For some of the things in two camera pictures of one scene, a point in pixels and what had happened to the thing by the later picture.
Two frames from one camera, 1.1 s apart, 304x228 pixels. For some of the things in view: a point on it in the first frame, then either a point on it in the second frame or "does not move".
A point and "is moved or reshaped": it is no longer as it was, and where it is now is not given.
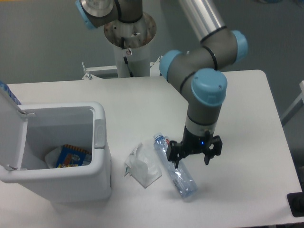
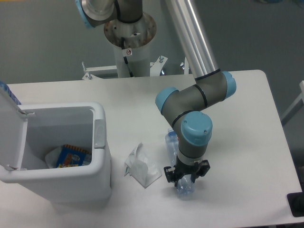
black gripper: x=193 y=144 -> x=200 y=169
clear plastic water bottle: x=181 y=175 is moved or reshaped
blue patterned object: x=4 y=86 does not move
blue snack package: x=71 y=156 does not move
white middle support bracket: x=155 y=70 does not move
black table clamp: x=296 y=202 does not move
